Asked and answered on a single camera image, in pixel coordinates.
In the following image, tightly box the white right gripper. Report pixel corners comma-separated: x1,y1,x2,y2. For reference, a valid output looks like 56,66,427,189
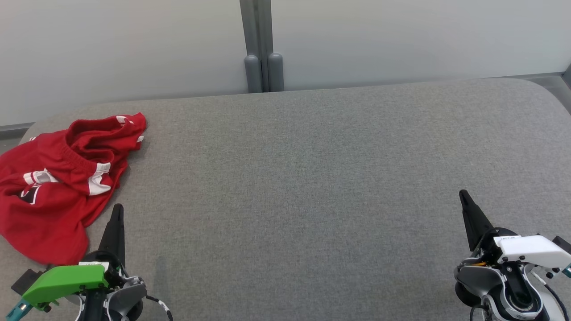
459,189,571,269

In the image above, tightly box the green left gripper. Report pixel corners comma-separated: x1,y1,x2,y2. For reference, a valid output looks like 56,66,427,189
21,204,126,311

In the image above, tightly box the red garment with white trim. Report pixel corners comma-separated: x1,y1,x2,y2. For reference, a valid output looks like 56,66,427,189
0,112,148,266

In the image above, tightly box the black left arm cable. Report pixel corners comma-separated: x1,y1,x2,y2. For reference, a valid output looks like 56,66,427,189
145,294,174,321

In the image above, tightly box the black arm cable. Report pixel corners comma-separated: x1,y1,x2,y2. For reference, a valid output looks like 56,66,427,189
145,294,174,321
542,281,571,321

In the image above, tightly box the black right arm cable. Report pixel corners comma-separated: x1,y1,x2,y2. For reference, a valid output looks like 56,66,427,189
542,281,571,321

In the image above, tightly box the grey wall skirting strip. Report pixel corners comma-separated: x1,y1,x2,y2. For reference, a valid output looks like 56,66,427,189
0,123,36,140
488,71,571,90

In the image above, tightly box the grey short cylinder post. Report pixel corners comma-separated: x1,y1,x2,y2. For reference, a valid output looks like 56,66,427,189
268,53,285,92
244,54,262,94

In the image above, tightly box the grey vertical frame post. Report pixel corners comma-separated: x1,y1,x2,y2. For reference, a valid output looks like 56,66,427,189
240,0,273,93

